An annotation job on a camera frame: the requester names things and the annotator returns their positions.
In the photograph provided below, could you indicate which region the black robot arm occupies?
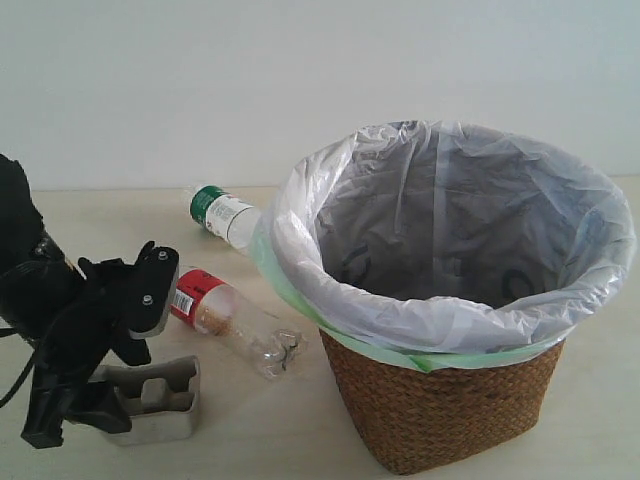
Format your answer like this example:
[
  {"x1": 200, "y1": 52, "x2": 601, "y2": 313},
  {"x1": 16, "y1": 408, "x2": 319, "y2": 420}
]
[{"x1": 1, "y1": 157, "x2": 179, "y2": 448}]

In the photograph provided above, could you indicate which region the red label plastic bottle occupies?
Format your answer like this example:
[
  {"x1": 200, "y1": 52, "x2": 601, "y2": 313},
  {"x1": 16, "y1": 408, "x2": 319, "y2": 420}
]
[{"x1": 171, "y1": 266, "x2": 306, "y2": 379}]

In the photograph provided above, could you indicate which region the grey cardboard pulp tray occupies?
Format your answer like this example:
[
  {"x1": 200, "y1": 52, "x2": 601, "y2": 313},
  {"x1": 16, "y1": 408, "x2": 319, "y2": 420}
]
[{"x1": 93, "y1": 355, "x2": 201, "y2": 447}]

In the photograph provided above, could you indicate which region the translucent white bin liner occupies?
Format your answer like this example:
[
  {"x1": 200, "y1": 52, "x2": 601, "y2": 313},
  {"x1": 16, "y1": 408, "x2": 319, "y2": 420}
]
[{"x1": 250, "y1": 120, "x2": 637, "y2": 372}]

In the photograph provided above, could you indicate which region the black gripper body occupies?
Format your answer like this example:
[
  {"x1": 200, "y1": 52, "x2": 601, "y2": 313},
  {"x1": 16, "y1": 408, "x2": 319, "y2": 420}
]
[{"x1": 45, "y1": 258, "x2": 150, "y2": 384}]

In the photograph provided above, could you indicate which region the woven wicker waste basket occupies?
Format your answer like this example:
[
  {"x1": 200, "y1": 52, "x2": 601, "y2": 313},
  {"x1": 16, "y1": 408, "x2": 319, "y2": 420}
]
[{"x1": 321, "y1": 334, "x2": 563, "y2": 475}]

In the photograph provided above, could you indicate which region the green label plastic bottle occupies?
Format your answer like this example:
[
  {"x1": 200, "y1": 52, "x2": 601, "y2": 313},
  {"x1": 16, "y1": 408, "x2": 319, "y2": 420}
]
[{"x1": 185, "y1": 183, "x2": 262, "y2": 256}]

